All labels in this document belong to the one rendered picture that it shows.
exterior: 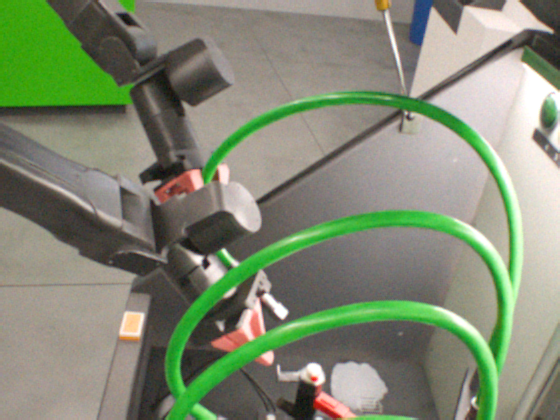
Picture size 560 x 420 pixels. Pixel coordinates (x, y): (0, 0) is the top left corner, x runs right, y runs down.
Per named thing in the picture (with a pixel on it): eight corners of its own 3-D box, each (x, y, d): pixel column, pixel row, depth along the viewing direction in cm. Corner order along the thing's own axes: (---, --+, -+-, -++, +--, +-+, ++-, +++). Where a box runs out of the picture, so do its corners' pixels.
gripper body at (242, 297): (257, 313, 64) (214, 261, 62) (187, 345, 68) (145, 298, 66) (270, 278, 70) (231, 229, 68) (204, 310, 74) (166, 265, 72)
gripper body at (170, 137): (232, 158, 77) (208, 106, 78) (175, 165, 69) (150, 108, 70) (198, 180, 81) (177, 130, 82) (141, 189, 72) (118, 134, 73)
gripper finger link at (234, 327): (280, 375, 68) (230, 314, 65) (231, 394, 71) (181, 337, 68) (292, 335, 73) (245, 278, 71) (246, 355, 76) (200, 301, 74)
